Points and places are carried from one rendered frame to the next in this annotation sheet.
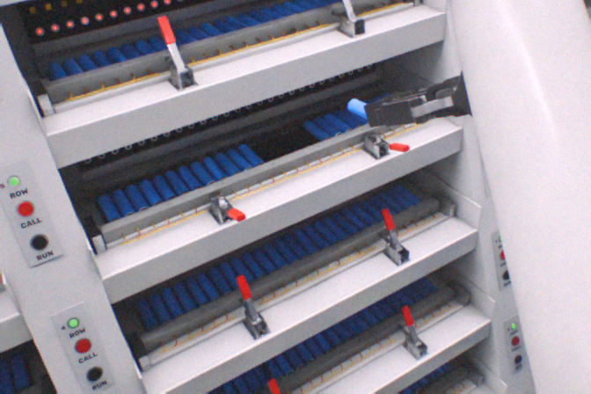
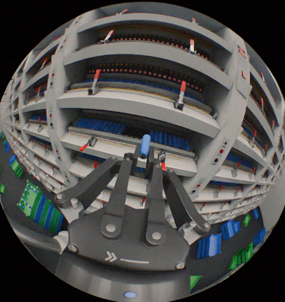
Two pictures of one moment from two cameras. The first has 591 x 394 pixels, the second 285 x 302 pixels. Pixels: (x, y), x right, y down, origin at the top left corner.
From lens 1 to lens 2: 0.57 m
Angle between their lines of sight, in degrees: 26
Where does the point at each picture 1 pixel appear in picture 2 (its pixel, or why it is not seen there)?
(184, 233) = (80, 140)
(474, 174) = (189, 186)
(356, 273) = (132, 184)
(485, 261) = not seen: hidden behind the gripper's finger
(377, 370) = (128, 202)
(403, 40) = (198, 126)
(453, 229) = not seen: hidden behind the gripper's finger
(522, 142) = not seen: outside the picture
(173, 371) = (76, 168)
